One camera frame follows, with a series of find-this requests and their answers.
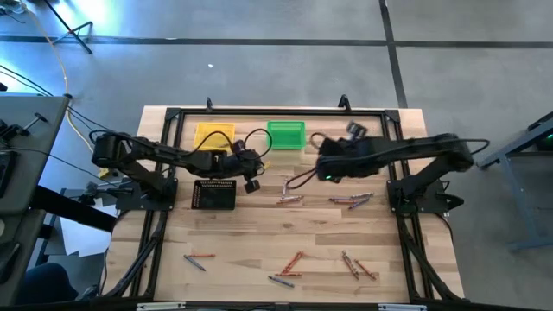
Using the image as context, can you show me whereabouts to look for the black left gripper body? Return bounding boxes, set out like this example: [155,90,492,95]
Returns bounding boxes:
[215,140,265,194]

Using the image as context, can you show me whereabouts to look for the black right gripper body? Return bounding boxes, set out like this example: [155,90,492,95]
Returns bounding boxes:
[316,121,369,182]

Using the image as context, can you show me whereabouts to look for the green plastic basket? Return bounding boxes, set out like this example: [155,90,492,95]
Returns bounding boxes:
[266,120,307,151]

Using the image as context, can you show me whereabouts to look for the black plastic basket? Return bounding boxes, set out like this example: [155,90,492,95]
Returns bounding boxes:
[191,179,238,212]

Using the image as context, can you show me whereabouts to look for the yellow plastic basket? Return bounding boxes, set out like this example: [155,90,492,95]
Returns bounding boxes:
[193,122,237,152]

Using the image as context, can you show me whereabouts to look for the black desk support bar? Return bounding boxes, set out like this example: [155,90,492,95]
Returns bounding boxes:
[32,185,118,232]

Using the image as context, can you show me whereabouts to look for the white paper sheets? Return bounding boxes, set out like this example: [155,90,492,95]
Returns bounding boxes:
[59,214,114,257]

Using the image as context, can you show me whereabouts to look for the blue-grey metal table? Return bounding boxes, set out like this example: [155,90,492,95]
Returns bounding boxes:
[476,111,553,252]

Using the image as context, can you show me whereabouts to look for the grey side desk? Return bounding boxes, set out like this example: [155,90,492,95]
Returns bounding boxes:
[0,94,70,306]

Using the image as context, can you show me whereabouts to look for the black floor stand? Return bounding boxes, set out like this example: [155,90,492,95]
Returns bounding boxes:
[42,0,94,55]

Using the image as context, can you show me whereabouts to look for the person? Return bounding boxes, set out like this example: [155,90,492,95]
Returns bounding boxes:
[16,263,79,306]

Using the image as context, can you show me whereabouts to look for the black desk clamp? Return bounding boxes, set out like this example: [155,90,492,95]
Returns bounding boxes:
[0,112,48,139]

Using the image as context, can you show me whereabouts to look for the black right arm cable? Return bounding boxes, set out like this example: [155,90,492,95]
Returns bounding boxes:
[284,131,329,191]

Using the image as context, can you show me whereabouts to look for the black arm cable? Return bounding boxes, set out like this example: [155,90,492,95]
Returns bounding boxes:
[284,131,329,191]
[88,128,274,162]

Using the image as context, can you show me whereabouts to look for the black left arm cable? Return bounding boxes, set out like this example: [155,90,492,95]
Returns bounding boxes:
[88,128,274,162]

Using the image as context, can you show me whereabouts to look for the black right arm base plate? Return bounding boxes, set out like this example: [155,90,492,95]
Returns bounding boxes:
[386,179,466,216]

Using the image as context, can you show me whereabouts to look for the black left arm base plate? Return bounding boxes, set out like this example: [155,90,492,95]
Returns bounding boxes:
[115,176,179,212]

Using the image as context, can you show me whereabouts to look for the yellow floor cable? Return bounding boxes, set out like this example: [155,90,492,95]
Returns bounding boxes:
[16,0,114,180]

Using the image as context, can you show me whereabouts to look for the silver table edge bracket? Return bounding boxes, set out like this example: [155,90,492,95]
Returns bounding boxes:
[378,303,428,311]
[136,301,187,311]

